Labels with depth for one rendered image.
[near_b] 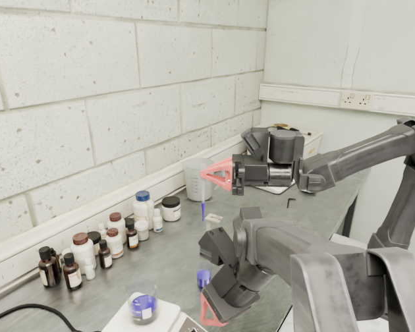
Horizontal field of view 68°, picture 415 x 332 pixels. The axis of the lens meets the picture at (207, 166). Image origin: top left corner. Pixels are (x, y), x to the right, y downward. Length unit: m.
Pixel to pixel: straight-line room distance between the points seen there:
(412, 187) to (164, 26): 0.94
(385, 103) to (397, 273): 1.52
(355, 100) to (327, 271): 1.55
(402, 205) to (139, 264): 0.70
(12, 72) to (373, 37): 1.53
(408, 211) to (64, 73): 0.94
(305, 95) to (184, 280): 1.28
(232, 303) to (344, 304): 0.34
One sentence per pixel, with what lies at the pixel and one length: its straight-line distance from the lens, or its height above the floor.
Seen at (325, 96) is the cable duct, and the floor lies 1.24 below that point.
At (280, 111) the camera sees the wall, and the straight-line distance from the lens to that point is 1.96.
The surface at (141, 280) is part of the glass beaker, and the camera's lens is 0.69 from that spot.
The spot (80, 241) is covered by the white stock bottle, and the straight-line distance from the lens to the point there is 0.93.
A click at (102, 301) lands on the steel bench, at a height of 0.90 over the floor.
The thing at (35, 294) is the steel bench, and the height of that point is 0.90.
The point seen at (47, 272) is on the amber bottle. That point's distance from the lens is 0.94.
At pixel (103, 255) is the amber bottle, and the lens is 0.95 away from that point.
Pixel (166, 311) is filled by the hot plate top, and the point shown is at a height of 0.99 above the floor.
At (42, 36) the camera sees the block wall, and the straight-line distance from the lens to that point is 0.96.
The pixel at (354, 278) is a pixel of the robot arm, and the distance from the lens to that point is 0.29.
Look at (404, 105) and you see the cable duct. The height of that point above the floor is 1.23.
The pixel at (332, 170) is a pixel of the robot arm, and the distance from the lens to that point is 0.71.
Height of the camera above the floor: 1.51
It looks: 22 degrees down
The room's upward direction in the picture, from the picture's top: straight up
